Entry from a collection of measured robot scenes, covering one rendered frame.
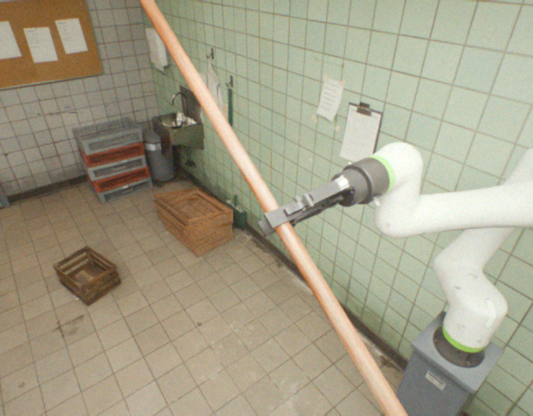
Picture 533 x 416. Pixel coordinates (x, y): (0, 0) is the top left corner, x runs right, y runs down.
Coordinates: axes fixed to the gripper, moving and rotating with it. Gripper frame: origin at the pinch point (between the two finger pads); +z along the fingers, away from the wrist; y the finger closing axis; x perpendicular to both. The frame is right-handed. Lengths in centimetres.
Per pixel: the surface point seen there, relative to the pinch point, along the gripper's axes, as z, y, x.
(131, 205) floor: -40, 320, 156
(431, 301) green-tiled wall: -120, 105, -54
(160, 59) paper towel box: -108, 217, 251
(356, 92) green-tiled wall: -120, 63, 61
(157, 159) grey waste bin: -86, 309, 196
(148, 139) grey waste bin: -83, 291, 214
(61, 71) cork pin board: -24, 257, 293
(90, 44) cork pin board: -58, 239, 304
